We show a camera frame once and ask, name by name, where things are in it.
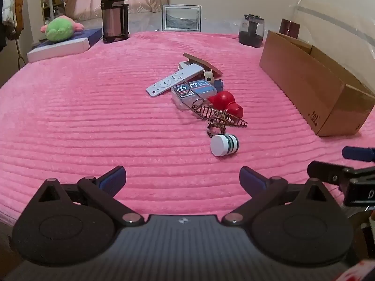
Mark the pink ribbed blanket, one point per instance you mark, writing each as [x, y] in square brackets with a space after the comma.
[88, 123]

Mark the white square box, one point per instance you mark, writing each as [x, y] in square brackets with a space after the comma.
[205, 65]

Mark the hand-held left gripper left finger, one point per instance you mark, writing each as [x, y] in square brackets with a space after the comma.
[112, 179]

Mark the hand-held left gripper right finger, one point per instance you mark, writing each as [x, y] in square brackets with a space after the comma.
[252, 179]

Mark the brown jacket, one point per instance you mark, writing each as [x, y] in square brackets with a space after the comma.
[19, 11]

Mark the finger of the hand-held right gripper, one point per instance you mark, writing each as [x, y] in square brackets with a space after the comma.
[322, 171]
[359, 153]

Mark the green pink plush toy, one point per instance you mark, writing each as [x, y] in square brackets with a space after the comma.
[60, 29]

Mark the white remote control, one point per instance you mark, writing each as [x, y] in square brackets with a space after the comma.
[167, 83]

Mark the clear plastic sheet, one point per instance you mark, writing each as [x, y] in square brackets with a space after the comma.
[328, 20]

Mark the maroon canister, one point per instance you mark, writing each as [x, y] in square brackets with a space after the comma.
[289, 29]

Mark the clear blue-label floss box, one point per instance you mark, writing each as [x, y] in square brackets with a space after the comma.
[193, 92]

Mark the red boxing glove toy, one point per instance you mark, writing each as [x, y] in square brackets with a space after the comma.
[224, 99]

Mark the white round device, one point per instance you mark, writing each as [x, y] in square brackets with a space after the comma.
[209, 75]

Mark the blue white flat box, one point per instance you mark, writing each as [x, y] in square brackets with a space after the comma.
[58, 49]

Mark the silver picture frame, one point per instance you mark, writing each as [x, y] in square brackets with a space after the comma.
[181, 19]

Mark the dark glass jar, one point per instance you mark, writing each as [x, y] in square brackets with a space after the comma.
[250, 33]

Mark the brown cardboard box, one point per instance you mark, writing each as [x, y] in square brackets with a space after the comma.
[307, 82]

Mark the steel thermos flask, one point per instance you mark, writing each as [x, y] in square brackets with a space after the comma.
[114, 17]

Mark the white green-striped spool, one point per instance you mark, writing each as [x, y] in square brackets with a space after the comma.
[221, 145]

